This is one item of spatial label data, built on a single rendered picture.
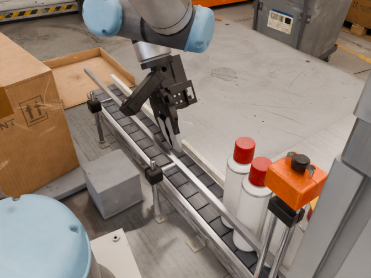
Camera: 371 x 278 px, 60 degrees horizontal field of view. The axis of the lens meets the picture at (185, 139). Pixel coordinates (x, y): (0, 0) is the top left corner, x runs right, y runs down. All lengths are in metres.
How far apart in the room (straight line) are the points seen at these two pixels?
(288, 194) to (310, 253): 0.10
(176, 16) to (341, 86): 0.89
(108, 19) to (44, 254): 0.38
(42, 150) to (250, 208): 0.47
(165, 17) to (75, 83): 0.80
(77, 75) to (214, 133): 0.60
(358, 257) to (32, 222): 0.30
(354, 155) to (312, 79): 1.12
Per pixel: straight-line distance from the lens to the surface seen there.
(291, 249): 0.54
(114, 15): 0.58
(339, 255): 0.24
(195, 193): 0.72
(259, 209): 0.54
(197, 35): 0.53
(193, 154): 0.75
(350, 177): 0.18
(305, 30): 2.70
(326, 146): 0.90
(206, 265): 0.68
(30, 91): 0.70
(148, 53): 0.68
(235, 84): 1.19
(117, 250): 0.59
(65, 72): 1.32
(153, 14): 0.46
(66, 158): 0.82
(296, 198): 0.33
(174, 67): 0.72
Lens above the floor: 1.42
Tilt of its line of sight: 40 degrees down
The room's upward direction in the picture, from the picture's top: straight up
